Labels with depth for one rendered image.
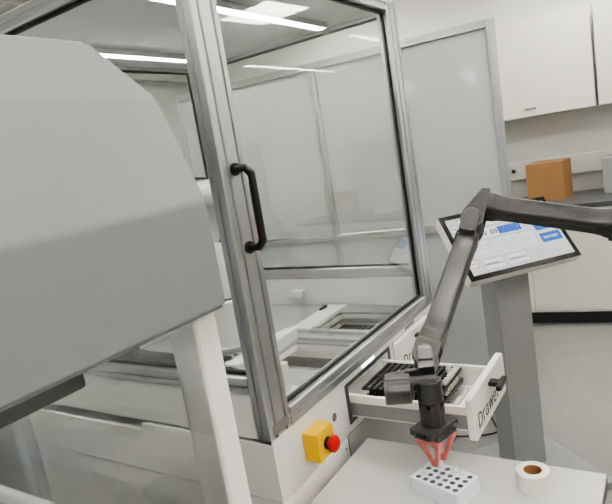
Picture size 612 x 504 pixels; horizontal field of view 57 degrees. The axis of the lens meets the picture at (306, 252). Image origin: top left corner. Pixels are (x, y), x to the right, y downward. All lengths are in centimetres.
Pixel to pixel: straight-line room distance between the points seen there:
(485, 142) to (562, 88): 167
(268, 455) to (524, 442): 165
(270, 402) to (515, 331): 150
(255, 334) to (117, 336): 61
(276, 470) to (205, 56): 88
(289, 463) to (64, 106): 94
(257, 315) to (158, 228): 58
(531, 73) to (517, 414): 282
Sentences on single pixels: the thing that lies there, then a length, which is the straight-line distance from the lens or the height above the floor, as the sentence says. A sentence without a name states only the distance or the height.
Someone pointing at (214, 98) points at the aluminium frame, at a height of 168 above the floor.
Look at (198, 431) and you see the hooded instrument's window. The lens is 76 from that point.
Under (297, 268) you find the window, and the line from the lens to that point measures 136.
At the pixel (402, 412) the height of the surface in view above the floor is 86.
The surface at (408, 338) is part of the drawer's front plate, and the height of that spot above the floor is 91.
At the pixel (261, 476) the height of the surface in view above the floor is 85.
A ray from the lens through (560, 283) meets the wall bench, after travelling 454.
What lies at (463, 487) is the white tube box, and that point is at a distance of 134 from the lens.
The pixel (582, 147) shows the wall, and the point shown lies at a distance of 508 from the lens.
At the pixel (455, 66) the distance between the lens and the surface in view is 317.
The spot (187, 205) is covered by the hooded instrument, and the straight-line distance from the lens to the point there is 71.
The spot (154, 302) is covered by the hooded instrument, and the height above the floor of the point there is 140.
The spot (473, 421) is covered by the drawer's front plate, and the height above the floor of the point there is 87.
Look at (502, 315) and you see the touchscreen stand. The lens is 251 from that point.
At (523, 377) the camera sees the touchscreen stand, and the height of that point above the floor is 46.
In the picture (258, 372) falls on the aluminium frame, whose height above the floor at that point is 111.
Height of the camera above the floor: 154
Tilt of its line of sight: 10 degrees down
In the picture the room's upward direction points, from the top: 9 degrees counter-clockwise
